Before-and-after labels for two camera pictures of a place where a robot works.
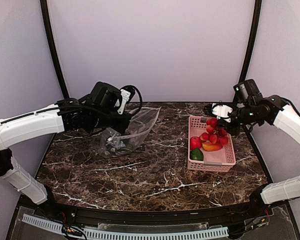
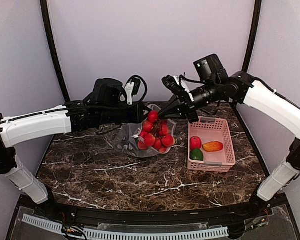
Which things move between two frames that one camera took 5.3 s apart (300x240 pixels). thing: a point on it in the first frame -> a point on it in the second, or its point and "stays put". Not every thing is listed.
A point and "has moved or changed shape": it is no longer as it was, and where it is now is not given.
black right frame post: [251, 41] stays put
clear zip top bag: [115, 143] has moved or changed shape
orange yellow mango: [209, 147] stays put
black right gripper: [234, 131] -> [177, 110]
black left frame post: [45, 12] stays put
